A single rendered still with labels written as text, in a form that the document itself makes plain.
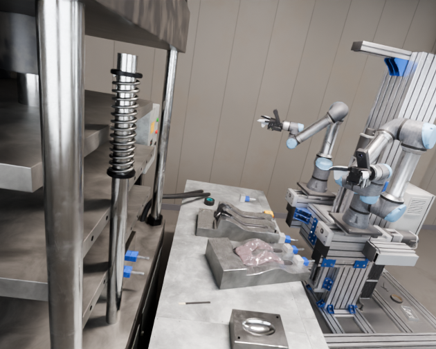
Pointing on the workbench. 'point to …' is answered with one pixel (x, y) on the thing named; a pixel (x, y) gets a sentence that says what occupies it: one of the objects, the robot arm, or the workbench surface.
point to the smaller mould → (257, 330)
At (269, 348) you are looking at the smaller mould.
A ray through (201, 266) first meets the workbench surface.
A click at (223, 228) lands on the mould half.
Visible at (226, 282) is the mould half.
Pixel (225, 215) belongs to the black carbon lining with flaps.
